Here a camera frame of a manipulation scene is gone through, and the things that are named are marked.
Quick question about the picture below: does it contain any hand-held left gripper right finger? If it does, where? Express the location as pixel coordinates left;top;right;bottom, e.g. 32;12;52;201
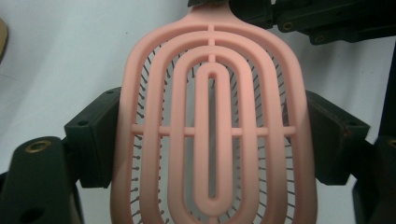
304;90;372;187

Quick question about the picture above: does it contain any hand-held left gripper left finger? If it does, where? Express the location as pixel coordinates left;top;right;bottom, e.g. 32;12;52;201
64;87;123;189

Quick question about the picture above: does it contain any pink vented hairbrush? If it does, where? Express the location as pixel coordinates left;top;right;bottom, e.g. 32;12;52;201
110;3;318;224

